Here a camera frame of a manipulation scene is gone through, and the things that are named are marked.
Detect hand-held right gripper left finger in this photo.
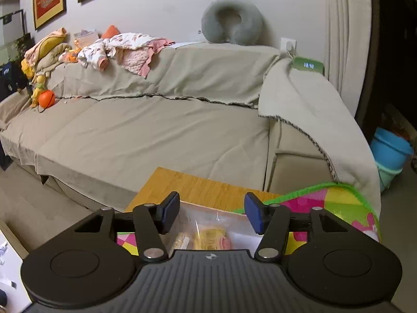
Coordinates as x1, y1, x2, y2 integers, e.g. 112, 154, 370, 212
70, 192, 181, 263

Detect green digital clock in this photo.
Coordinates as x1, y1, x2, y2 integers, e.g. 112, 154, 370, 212
291, 57, 324, 75

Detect orange ball toy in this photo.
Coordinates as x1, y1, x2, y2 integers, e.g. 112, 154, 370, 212
38, 90, 56, 108

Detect blue plastic basin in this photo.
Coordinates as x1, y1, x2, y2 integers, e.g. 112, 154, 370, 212
371, 127, 415, 170

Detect large golden cake packet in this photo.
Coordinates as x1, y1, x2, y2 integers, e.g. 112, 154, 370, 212
160, 202, 261, 252

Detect clear plastic bag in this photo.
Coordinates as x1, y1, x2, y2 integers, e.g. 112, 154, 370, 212
73, 30, 98, 48

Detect wooden table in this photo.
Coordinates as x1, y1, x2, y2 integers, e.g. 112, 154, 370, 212
125, 167, 282, 217

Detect white wall socket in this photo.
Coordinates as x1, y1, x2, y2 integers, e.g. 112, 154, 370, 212
281, 37, 298, 56

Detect yellow and pink clothes pile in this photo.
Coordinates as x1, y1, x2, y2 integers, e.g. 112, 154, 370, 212
21, 28, 74, 79

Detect colourful cartoon mat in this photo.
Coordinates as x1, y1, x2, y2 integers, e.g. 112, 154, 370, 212
115, 184, 382, 258

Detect light beige throw blanket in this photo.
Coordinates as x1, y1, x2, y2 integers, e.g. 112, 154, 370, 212
259, 55, 382, 216

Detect cream curtain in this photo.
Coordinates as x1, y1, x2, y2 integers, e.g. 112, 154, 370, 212
324, 0, 380, 111

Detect yellow plush toy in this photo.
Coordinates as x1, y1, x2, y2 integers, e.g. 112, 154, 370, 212
29, 73, 46, 108

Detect white patterned baby garment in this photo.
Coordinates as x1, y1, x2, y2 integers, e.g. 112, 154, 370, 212
77, 41, 109, 72

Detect green plastic basin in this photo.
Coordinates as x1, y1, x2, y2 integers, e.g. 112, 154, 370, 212
376, 165, 404, 193

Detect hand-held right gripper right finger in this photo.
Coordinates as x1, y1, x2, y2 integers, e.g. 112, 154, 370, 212
245, 192, 359, 261

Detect grey neck pillow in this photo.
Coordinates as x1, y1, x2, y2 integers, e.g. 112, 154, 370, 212
199, 0, 264, 44

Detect small orange toys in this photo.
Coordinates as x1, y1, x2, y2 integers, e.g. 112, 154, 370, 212
59, 48, 80, 64

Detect dark bag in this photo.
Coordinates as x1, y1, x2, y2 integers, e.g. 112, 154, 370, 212
0, 62, 28, 93

